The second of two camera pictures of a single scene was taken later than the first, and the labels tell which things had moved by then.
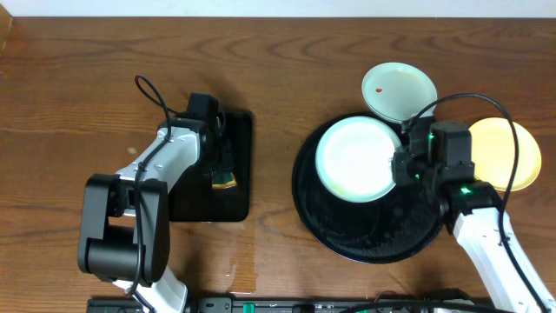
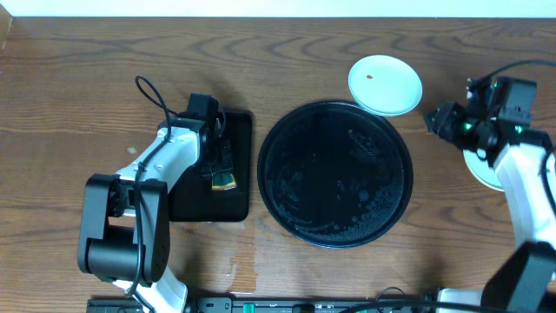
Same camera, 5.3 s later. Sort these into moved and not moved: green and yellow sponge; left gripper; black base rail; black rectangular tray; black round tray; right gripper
Moved: right gripper; black round tray
Not moved: green and yellow sponge; left gripper; black base rail; black rectangular tray
